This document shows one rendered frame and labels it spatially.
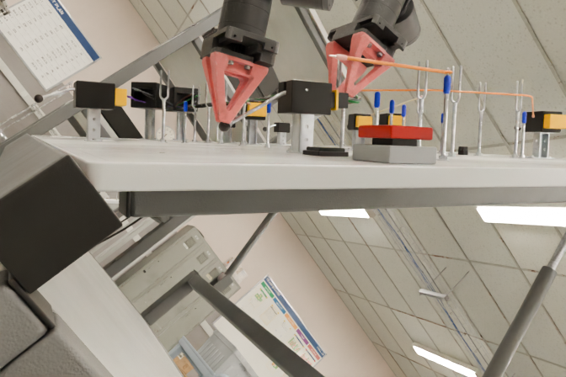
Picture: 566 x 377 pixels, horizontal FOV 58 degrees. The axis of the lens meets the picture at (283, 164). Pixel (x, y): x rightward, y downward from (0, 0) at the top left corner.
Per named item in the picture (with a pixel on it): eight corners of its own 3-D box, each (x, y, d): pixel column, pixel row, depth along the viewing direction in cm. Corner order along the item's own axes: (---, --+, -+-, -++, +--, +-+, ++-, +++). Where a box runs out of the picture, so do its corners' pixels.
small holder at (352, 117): (358, 150, 107) (360, 115, 107) (372, 151, 98) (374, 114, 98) (337, 149, 107) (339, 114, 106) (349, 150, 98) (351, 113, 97)
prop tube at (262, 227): (218, 283, 143) (281, 195, 150) (215, 279, 145) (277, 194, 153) (226, 289, 144) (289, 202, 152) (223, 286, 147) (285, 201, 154)
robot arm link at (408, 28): (328, -31, 77) (376, -66, 76) (350, 18, 87) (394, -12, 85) (366, 12, 70) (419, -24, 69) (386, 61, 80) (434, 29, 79)
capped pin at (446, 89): (434, 160, 59) (439, 66, 59) (439, 160, 60) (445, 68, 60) (445, 161, 58) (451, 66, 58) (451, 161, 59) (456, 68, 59)
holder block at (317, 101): (276, 113, 66) (278, 82, 65) (315, 115, 68) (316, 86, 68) (291, 112, 62) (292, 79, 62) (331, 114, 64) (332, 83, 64)
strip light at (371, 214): (363, 207, 577) (368, 203, 580) (314, 205, 694) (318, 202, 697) (371, 219, 580) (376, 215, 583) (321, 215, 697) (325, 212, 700)
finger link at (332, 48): (339, 112, 73) (363, 58, 76) (372, 108, 67) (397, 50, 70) (305, 86, 70) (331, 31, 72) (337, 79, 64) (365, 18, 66)
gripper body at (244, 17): (246, 68, 67) (258, 13, 67) (278, 58, 58) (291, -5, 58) (199, 54, 64) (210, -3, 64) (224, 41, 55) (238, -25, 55)
